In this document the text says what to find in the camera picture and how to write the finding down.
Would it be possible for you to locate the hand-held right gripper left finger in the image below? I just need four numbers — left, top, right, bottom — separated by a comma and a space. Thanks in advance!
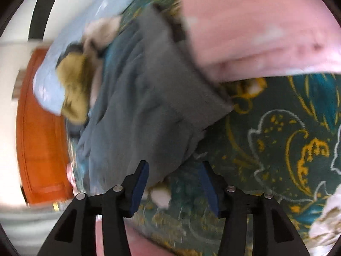
37, 160, 150, 256

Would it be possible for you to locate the white wardrobe with black stripe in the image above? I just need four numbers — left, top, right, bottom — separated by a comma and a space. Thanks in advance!
0, 0, 88, 43

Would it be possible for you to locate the blue-grey garment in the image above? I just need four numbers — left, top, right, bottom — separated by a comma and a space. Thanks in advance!
72, 24, 160, 195

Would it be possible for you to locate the mustard yellow garment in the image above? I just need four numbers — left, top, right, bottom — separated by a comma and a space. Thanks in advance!
56, 52, 92, 124

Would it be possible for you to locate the pink garment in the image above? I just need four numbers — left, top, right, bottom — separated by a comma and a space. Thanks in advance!
180, 0, 341, 83

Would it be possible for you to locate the teal floral blanket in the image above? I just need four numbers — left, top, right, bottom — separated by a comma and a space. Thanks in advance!
65, 0, 341, 256

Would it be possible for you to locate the dark grey garment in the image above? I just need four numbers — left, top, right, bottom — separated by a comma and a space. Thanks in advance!
128, 5, 235, 182

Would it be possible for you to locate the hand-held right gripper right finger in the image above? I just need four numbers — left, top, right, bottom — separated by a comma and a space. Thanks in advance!
200, 161, 311, 256

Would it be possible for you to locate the beige cloth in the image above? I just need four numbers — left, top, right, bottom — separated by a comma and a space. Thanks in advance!
81, 16, 123, 55

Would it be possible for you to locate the light blue floral quilt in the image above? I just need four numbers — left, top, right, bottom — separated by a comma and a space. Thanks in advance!
32, 0, 155, 116

